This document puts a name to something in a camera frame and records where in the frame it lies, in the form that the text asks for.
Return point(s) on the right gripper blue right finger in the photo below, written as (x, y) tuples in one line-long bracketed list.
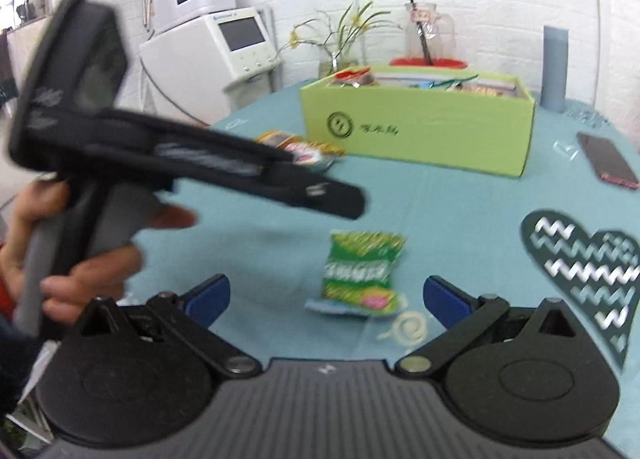
[(447, 303)]

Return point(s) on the glass pitcher with straw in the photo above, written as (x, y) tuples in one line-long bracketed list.
[(429, 33)]

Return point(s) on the green snack packet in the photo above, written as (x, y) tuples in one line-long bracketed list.
[(357, 278)]

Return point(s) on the white appliance with screen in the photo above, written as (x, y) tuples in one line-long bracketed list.
[(205, 69)]

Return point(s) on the glass vase with yellow flowers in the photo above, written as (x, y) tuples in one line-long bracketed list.
[(334, 41)]

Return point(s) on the smartphone with pink case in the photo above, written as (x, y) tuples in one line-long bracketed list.
[(607, 161)]

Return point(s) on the teal patterned tablecloth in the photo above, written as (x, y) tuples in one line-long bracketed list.
[(461, 225)]

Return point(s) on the grey cylindrical bottle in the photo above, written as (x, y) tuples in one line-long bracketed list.
[(554, 69)]

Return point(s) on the green cardboard box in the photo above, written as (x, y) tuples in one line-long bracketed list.
[(465, 119)]

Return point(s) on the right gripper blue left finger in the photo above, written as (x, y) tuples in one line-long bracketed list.
[(205, 303)]

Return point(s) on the yellow snack packet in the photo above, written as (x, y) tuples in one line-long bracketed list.
[(312, 155)]

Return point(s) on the person's left hand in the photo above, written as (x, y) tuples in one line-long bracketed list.
[(65, 296)]

